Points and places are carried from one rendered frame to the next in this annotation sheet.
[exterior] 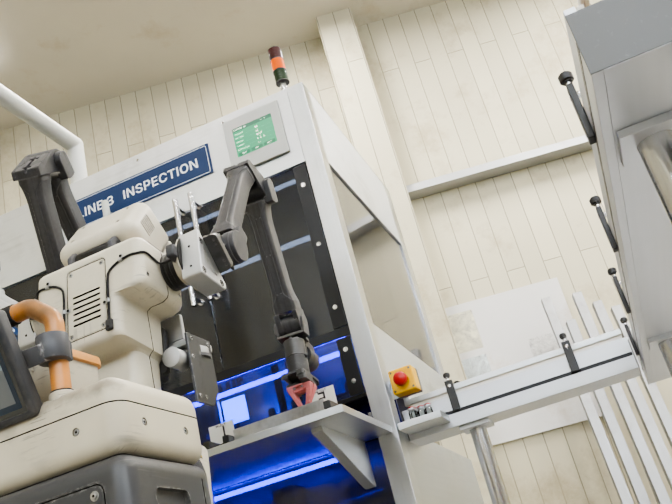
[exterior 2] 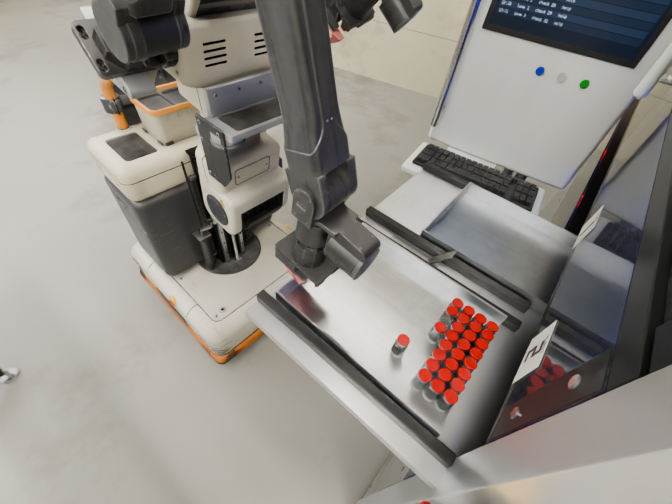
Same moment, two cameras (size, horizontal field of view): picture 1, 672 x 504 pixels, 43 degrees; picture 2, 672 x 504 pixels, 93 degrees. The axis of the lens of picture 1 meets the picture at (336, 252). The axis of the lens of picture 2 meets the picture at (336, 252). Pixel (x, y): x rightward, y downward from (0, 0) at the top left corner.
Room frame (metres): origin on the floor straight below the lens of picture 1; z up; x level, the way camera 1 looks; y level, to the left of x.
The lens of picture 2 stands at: (2.29, -0.14, 1.40)
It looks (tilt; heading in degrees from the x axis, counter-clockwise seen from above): 49 degrees down; 109
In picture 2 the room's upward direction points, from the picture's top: 9 degrees clockwise
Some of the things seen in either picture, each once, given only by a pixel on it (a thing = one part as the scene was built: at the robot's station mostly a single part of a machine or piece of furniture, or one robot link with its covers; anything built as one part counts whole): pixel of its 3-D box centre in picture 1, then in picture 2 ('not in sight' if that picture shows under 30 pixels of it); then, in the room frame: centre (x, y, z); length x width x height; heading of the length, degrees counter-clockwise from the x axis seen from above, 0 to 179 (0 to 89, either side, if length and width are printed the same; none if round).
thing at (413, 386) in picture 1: (405, 381); not in sight; (2.45, -0.10, 0.99); 0.08 x 0.07 x 0.07; 165
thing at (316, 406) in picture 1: (305, 429); (391, 308); (2.30, 0.20, 0.90); 0.34 x 0.26 x 0.04; 164
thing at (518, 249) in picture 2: not in sight; (510, 244); (2.49, 0.50, 0.90); 0.34 x 0.26 x 0.04; 165
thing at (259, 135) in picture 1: (255, 137); not in sight; (2.49, 0.16, 1.96); 0.21 x 0.01 x 0.21; 75
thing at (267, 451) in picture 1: (258, 459); (446, 277); (2.38, 0.36, 0.87); 0.70 x 0.48 x 0.02; 75
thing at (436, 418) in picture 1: (425, 423); not in sight; (2.49, -0.12, 0.87); 0.14 x 0.13 x 0.02; 165
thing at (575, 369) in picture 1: (515, 383); not in sight; (2.52, -0.41, 0.92); 0.69 x 0.15 x 0.16; 75
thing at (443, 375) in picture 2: not in sight; (456, 354); (2.42, 0.17, 0.90); 0.18 x 0.02 x 0.05; 74
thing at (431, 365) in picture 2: not in sight; (444, 345); (2.40, 0.17, 0.90); 0.18 x 0.02 x 0.05; 74
